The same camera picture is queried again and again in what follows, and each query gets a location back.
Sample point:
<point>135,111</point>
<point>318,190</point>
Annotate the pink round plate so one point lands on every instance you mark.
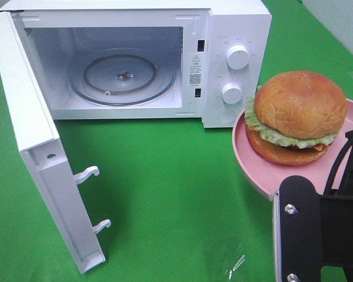
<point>266,177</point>

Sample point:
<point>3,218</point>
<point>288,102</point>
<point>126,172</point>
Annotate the burger with lettuce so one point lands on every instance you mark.
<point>294,117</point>

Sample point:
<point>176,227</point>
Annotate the round white door button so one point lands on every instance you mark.
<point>227,117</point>

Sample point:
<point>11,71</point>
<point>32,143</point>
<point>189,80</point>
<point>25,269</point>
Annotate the white microwave door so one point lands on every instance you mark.
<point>42,151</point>

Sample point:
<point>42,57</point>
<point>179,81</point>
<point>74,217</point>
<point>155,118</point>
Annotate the white lower microwave knob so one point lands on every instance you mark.
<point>231,93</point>

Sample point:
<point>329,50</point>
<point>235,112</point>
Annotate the white microwave knob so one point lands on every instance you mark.
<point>231,93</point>
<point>237,56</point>

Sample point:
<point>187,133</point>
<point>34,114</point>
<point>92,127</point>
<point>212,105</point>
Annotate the white upper microwave knob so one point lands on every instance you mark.
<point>237,56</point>

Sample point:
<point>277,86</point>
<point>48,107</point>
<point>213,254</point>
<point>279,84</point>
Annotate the white microwave oven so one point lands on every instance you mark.
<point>55,33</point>

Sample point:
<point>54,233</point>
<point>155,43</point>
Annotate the glass microwave turntable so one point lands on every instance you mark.
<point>124,76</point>

